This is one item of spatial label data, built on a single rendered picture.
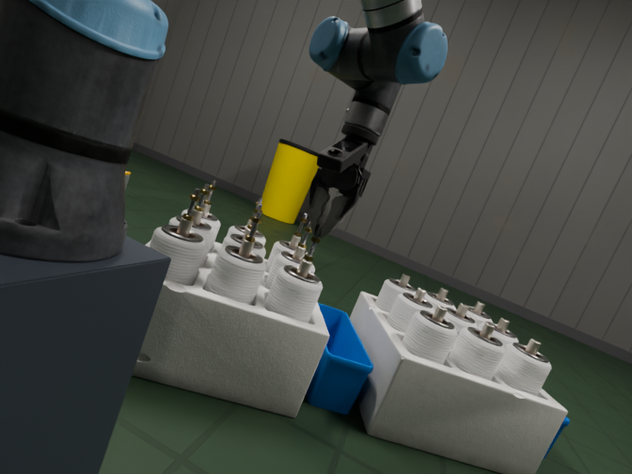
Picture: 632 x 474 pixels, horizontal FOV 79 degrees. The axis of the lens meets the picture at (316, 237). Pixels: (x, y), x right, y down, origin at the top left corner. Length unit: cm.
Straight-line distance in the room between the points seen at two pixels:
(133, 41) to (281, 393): 61
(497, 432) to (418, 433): 17
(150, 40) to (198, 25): 409
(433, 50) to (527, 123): 305
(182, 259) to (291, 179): 242
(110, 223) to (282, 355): 44
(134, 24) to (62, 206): 15
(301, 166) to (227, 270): 242
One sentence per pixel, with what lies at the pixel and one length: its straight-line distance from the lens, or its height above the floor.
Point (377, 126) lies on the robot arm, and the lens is 73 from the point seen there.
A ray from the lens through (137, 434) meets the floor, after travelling 68.
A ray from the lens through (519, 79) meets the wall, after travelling 369.
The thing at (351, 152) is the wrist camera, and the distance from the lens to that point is 67.
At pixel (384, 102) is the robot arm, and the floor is 60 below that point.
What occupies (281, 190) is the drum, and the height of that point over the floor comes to 24.
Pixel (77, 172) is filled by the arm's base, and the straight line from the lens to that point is 37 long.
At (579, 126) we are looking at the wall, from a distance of 370.
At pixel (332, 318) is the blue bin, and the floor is 9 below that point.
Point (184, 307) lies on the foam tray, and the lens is 70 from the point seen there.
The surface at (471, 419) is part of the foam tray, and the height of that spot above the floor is 10.
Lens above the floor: 44
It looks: 8 degrees down
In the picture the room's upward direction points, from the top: 22 degrees clockwise
